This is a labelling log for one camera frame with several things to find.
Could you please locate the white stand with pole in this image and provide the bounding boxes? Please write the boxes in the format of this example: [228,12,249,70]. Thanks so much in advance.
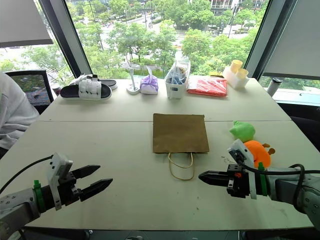
[126,66,140,96]

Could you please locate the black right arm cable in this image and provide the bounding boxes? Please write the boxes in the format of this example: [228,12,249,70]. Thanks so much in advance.
[236,159,306,211]

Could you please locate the tall pale yellow cup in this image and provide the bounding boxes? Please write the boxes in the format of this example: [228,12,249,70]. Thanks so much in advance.
[229,59,244,75]

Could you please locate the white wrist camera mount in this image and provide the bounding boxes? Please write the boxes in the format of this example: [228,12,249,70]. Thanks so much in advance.
[227,139,258,200]
[45,152,74,211]

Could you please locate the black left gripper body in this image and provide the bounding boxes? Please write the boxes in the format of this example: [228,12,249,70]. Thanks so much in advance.
[57,171,83,207]

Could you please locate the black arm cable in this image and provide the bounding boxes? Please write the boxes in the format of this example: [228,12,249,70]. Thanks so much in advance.
[236,159,306,211]
[0,154,55,195]

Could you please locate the white bottle with black lid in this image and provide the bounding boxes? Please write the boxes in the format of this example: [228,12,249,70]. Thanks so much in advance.
[266,77,283,97]

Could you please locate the clear plastic zip bag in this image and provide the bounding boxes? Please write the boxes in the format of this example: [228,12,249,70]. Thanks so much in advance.
[165,58,191,86]

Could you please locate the person in white shirt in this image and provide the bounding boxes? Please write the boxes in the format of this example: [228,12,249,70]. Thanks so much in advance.
[0,71,41,151]

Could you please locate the black monitor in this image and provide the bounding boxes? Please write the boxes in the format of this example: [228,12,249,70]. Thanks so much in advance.
[4,69,55,115]

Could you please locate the white plastic bin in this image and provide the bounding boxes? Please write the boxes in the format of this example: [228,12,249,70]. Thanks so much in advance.
[164,74,189,100]

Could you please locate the short pale yellow cup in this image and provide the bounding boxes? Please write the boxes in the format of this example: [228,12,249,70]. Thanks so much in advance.
[236,68,250,79]

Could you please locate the green cable tie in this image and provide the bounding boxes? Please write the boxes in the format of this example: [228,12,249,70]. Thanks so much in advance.
[32,179,46,214]
[257,162,269,197]

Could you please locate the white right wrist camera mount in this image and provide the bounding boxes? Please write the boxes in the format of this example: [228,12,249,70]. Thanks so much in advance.
[227,139,258,200]

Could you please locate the grey roller blind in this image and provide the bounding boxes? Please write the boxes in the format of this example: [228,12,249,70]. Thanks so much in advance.
[0,0,54,49]
[261,0,320,81]

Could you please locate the purple and white pouch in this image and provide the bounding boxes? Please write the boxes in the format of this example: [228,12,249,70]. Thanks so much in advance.
[139,66,159,96]

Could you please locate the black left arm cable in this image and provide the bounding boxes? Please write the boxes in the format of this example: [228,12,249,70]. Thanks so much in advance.
[0,154,55,195]

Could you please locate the orange and green plush toy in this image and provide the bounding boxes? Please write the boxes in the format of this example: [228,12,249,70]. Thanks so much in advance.
[243,140,276,169]

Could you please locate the black and white slipper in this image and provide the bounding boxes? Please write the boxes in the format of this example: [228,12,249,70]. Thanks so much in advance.
[60,77,113,102]
[71,74,118,91]

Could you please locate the dark window frame post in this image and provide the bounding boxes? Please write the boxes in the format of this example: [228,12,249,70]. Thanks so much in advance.
[243,0,299,79]
[38,0,94,79]

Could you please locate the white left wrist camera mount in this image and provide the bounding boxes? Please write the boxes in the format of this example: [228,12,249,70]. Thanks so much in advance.
[45,152,74,211]

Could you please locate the white cup holder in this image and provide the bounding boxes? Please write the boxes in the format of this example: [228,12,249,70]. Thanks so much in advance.
[222,65,250,90]

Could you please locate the brown paper bag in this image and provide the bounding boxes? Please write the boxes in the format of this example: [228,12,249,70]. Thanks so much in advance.
[152,113,210,181]

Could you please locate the red packaged cloth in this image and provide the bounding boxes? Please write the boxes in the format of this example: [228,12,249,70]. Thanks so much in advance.
[186,75,229,99]

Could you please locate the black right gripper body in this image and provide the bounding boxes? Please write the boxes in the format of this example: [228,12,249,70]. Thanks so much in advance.
[226,163,252,200]

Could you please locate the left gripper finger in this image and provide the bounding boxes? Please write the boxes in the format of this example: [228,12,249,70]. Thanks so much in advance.
[71,164,101,180]
[79,177,114,202]

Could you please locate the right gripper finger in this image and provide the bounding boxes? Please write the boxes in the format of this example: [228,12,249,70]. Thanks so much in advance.
[198,170,229,179]
[199,177,235,187]

